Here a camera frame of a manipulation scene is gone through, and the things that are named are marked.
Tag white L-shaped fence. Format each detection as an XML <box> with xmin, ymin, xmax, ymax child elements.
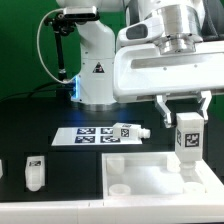
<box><xmin>0</xmin><ymin>198</ymin><xmax>224</xmax><ymax>224</ymax></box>

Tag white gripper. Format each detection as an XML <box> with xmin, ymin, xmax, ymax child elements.
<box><xmin>113</xmin><ymin>43</ymin><xmax>224</xmax><ymax>128</ymax></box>

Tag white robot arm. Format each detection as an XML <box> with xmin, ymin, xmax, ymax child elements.
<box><xmin>56</xmin><ymin>0</ymin><xmax>224</xmax><ymax>127</ymax></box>

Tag black cable on table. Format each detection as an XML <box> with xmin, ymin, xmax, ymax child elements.
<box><xmin>0</xmin><ymin>81</ymin><xmax>73</xmax><ymax>104</ymax></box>

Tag black camera stand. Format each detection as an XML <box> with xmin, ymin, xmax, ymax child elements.
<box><xmin>43</xmin><ymin>13</ymin><xmax>76</xmax><ymax>98</ymax></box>

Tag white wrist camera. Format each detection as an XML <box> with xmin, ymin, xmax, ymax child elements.
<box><xmin>116</xmin><ymin>16</ymin><xmax>165</xmax><ymax>48</ymax></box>

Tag white sheet with markers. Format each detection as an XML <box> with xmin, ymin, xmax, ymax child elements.
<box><xmin>52</xmin><ymin>127</ymin><xmax>142</xmax><ymax>146</ymax></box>

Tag white square tabletop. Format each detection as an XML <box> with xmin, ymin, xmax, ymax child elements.
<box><xmin>102</xmin><ymin>152</ymin><xmax>224</xmax><ymax>207</ymax></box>

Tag white cable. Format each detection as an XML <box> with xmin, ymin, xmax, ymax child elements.
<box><xmin>36</xmin><ymin>8</ymin><xmax>75</xmax><ymax>84</ymax></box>

